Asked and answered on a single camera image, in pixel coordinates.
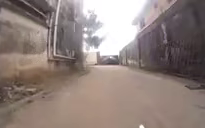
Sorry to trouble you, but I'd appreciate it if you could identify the dark car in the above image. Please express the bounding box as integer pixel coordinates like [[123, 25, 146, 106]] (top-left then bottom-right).
[[100, 55, 120, 66]]

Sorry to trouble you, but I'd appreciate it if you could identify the tree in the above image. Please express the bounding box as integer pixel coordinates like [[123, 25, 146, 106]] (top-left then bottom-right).
[[83, 9, 106, 51]]

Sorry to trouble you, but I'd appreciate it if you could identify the brown dirt road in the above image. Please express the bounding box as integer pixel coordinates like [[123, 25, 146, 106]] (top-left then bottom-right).
[[3, 64, 205, 128]]

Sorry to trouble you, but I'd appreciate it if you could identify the pale building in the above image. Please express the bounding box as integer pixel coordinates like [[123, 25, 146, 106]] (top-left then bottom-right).
[[132, 0, 178, 33]]

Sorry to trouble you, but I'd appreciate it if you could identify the weathered concrete building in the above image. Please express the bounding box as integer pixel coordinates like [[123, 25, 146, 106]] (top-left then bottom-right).
[[0, 0, 85, 84]]

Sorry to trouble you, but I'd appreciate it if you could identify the rubble strip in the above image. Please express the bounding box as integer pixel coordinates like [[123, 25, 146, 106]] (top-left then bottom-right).
[[0, 68, 91, 128]]

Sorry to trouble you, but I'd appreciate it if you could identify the white wall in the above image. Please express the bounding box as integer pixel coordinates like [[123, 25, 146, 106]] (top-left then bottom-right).
[[84, 51, 101, 66]]

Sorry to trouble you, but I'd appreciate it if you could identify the dark wall with railing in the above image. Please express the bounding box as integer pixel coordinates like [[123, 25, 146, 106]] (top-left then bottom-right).
[[118, 0, 205, 78]]

